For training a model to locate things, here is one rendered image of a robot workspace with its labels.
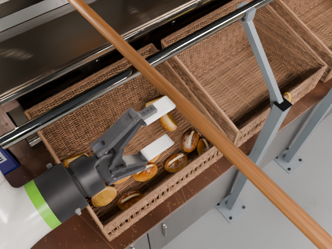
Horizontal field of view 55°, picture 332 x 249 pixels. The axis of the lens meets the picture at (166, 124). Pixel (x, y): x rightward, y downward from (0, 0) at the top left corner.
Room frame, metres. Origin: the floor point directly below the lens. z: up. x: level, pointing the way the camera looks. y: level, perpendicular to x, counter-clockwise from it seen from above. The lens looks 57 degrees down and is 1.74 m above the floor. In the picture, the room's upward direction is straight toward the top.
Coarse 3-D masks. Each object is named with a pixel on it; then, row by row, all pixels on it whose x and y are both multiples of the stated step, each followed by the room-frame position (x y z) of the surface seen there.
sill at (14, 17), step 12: (12, 0) 0.78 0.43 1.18; (24, 0) 0.78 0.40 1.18; (36, 0) 0.78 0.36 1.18; (48, 0) 0.79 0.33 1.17; (60, 0) 0.81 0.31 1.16; (0, 12) 0.73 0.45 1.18; (12, 12) 0.73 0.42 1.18; (24, 12) 0.74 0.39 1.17; (36, 12) 0.76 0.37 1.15; (0, 24) 0.70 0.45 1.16; (12, 24) 0.72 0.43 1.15
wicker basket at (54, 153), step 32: (128, 64) 0.88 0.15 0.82; (160, 64) 0.92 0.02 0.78; (64, 96) 0.71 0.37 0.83; (160, 96) 0.90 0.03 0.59; (192, 96) 0.75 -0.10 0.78; (96, 128) 0.70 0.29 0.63; (160, 128) 0.73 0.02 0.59; (192, 128) 0.73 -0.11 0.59; (160, 160) 0.58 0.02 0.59; (192, 160) 0.58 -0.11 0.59; (160, 192) 0.41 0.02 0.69; (128, 224) 0.32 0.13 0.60
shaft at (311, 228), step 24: (72, 0) 0.75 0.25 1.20; (96, 24) 0.65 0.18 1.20; (120, 48) 0.57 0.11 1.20; (144, 72) 0.49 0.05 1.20; (168, 96) 0.42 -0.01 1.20; (192, 120) 0.36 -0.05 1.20; (216, 144) 0.31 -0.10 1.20; (240, 168) 0.26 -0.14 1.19; (264, 192) 0.21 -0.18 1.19; (288, 216) 0.17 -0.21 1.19; (312, 240) 0.13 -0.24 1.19
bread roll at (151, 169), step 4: (148, 164) 0.53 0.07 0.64; (152, 164) 0.54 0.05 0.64; (148, 168) 0.52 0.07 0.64; (152, 168) 0.52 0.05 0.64; (156, 168) 0.53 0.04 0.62; (140, 172) 0.50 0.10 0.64; (144, 172) 0.50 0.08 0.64; (148, 172) 0.50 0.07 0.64; (152, 172) 0.51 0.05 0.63; (156, 172) 0.52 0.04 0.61; (136, 176) 0.49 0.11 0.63; (140, 176) 0.49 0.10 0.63; (144, 176) 0.49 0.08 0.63; (148, 176) 0.49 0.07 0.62; (152, 176) 0.50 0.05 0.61; (136, 180) 0.48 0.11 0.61; (140, 180) 0.48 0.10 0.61; (144, 180) 0.48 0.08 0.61
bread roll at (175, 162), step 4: (172, 156) 0.57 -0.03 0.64; (176, 156) 0.57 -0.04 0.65; (180, 156) 0.57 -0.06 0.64; (184, 156) 0.57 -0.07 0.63; (168, 160) 0.56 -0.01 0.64; (172, 160) 0.55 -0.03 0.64; (176, 160) 0.55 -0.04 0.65; (180, 160) 0.55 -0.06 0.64; (184, 160) 0.56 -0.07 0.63; (168, 164) 0.54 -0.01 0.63; (172, 164) 0.54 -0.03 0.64; (176, 164) 0.54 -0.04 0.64; (180, 164) 0.54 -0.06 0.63; (184, 164) 0.55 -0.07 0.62; (168, 168) 0.53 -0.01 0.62; (172, 168) 0.52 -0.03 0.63; (176, 168) 0.53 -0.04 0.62; (180, 168) 0.53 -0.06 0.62
